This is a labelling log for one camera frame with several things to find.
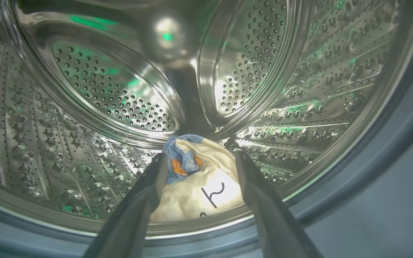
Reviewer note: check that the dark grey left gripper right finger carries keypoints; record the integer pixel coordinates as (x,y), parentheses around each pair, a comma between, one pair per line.
(274,225)

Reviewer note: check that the blue garment with cream patch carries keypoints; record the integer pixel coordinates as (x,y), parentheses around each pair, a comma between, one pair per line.
(192,190)

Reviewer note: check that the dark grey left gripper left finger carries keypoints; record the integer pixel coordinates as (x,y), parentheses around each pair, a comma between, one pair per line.
(131,222)

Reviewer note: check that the steel perforated washer drum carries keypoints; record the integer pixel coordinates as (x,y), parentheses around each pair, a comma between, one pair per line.
(102,89)

